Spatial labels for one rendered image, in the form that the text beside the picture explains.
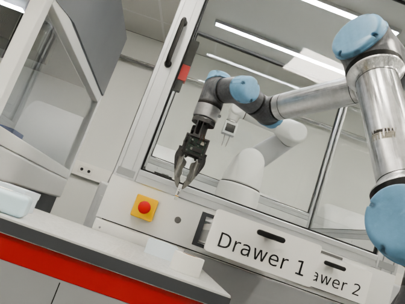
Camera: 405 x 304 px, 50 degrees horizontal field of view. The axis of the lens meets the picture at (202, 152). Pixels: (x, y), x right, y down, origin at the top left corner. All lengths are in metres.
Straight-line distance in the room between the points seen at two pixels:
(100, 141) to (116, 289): 4.05
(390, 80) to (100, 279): 0.67
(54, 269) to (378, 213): 0.58
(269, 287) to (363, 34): 0.88
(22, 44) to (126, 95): 3.64
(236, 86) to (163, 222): 0.52
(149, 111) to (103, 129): 3.40
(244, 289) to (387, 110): 0.83
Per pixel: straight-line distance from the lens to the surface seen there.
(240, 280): 1.48
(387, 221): 0.75
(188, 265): 0.96
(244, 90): 1.19
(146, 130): 1.47
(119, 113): 4.89
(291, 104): 1.22
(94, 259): 0.85
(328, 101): 1.16
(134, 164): 1.46
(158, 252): 1.17
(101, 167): 4.79
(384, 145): 0.83
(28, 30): 1.38
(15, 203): 0.92
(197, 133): 1.25
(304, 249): 1.17
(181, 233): 1.44
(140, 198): 1.40
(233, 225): 1.12
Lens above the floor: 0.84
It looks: 11 degrees up
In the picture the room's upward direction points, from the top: 20 degrees clockwise
